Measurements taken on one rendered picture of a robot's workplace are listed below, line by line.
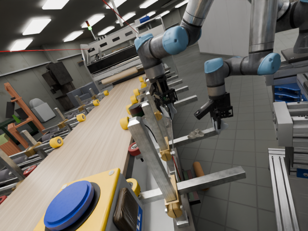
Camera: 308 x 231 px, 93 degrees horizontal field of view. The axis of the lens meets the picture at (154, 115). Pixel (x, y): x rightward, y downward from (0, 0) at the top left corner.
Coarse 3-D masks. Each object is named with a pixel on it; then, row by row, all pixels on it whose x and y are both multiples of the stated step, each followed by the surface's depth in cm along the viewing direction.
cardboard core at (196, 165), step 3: (195, 162) 160; (198, 162) 161; (195, 165) 157; (198, 165) 156; (195, 168) 154; (198, 168) 152; (201, 168) 153; (195, 171) 152; (198, 171) 149; (201, 171) 148; (198, 174) 146; (201, 174) 145; (201, 189) 136; (204, 189) 137; (207, 189) 136
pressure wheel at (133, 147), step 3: (132, 144) 79; (135, 144) 77; (129, 147) 78; (132, 147) 77; (135, 147) 76; (129, 150) 75; (132, 150) 74; (135, 150) 74; (138, 150) 74; (132, 153) 74; (135, 153) 74; (138, 153) 75; (141, 159) 80
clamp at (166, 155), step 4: (168, 140) 79; (168, 144) 74; (168, 148) 71; (160, 152) 71; (164, 152) 70; (168, 152) 70; (160, 156) 71; (164, 156) 70; (168, 156) 70; (164, 160) 71; (168, 160) 71
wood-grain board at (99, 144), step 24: (120, 96) 200; (96, 120) 144; (72, 144) 112; (96, 144) 97; (120, 144) 85; (48, 168) 92; (72, 168) 81; (96, 168) 73; (120, 168) 66; (24, 192) 78; (48, 192) 70; (0, 216) 68; (24, 216) 62
